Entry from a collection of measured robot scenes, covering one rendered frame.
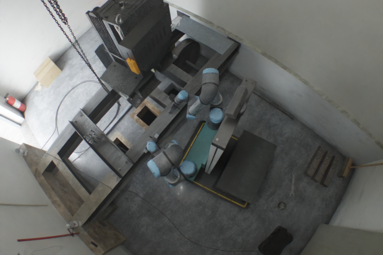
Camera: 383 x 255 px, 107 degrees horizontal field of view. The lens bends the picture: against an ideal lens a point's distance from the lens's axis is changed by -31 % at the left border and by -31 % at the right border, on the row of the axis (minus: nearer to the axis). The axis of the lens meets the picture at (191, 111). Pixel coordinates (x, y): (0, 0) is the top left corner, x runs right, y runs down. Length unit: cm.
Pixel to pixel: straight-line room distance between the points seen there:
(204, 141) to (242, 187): 55
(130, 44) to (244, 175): 137
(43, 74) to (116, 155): 230
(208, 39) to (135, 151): 154
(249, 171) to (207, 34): 167
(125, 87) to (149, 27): 71
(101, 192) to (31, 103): 254
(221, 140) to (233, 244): 203
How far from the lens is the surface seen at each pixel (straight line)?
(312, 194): 298
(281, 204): 275
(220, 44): 249
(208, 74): 142
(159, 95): 216
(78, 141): 264
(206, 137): 190
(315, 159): 292
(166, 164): 124
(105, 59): 242
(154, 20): 163
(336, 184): 322
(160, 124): 204
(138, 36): 154
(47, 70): 386
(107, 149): 214
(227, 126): 83
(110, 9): 170
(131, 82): 203
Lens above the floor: 256
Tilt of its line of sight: 69 degrees down
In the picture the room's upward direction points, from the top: 7 degrees counter-clockwise
